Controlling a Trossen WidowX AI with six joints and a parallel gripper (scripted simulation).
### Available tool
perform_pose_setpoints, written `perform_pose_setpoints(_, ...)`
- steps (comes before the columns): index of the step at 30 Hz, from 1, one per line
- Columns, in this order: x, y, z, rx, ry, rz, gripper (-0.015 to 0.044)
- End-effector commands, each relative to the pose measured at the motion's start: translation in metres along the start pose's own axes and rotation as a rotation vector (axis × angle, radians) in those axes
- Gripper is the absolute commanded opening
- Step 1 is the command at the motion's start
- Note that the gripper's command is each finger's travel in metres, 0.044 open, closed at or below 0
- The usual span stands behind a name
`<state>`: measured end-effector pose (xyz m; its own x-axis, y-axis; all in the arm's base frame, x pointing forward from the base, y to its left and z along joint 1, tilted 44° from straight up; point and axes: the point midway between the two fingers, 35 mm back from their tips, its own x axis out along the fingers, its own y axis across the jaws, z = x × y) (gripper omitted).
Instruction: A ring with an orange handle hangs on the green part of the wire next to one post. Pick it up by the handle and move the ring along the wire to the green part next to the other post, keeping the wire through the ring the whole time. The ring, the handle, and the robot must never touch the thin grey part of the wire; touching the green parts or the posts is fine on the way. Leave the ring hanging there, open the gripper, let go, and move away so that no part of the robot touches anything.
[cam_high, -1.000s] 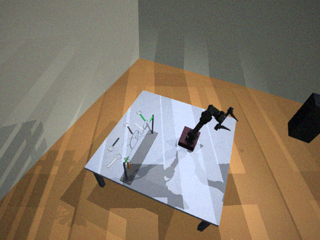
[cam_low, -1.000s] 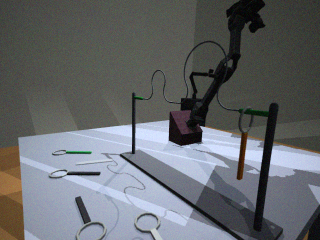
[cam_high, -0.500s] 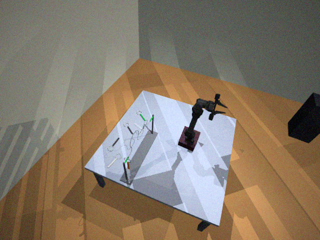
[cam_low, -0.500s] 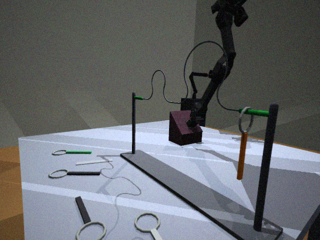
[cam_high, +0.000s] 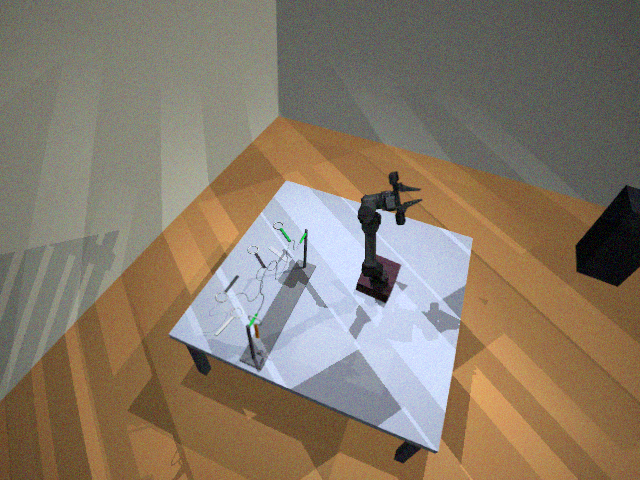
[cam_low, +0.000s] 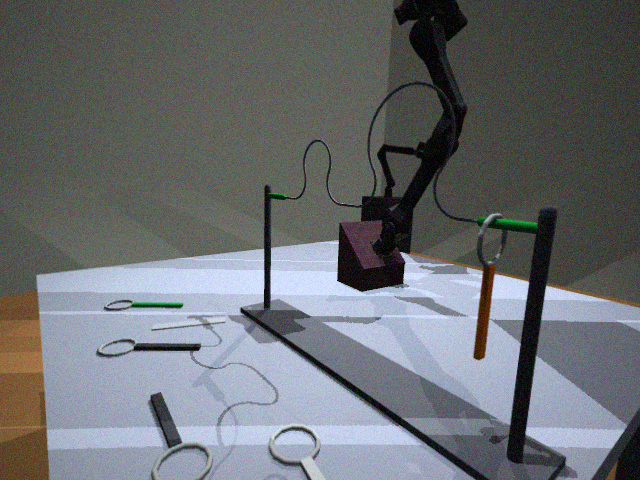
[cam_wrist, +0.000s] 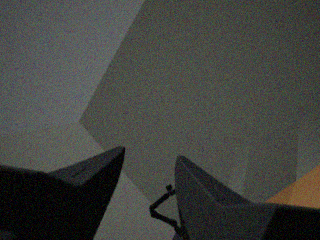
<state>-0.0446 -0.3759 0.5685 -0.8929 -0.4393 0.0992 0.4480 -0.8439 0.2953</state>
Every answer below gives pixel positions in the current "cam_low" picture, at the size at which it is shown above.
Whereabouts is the orange handle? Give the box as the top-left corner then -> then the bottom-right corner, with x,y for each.
474,214 -> 508,360

